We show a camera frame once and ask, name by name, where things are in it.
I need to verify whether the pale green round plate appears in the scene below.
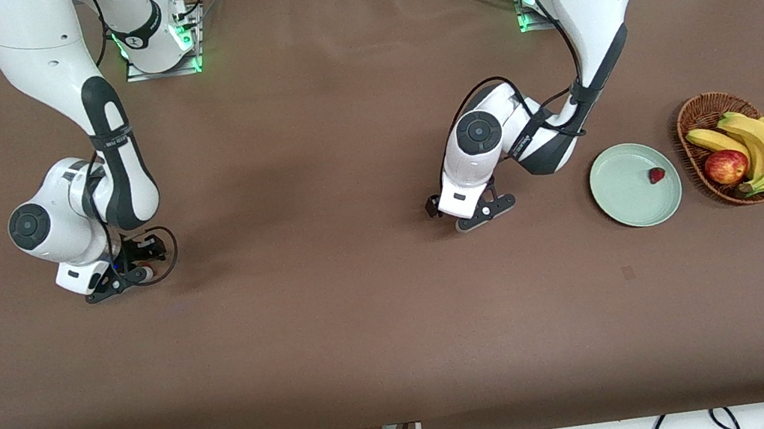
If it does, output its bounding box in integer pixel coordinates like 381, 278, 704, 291
584, 136, 688, 235

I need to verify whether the brown table cloth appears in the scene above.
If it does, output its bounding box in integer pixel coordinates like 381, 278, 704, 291
0, 0, 764, 429

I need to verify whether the brown wicker basket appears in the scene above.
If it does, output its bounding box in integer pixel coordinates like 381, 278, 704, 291
672, 84, 764, 214

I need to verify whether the red yellow apple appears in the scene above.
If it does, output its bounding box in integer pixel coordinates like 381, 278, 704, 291
703, 146, 753, 189

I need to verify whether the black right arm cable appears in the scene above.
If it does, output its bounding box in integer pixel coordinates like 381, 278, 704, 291
82, 145, 184, 293

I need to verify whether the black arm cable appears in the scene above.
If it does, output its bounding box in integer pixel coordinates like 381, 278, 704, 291
412, 0, 599, 195
82, 145, 184, 293

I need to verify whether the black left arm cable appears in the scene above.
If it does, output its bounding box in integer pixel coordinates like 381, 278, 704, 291
412, 0, 599, 195

